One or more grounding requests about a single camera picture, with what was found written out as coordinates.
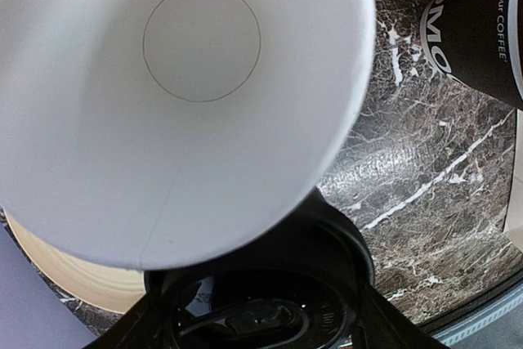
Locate white slotted cable duct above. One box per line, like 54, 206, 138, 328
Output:
434, 293, 522, 347

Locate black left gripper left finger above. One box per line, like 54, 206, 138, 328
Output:
86, 287, 172, 349

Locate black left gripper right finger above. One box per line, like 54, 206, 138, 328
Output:
351, 281, 447, 349

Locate beige round plate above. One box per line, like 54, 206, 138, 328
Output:
6, 213, 145, 314

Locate stack of paper cups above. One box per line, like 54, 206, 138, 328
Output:
1, 0, 375, 270

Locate black coffee cup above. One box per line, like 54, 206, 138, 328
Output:
144, 190, 375, 348
420, 0, 522, 110

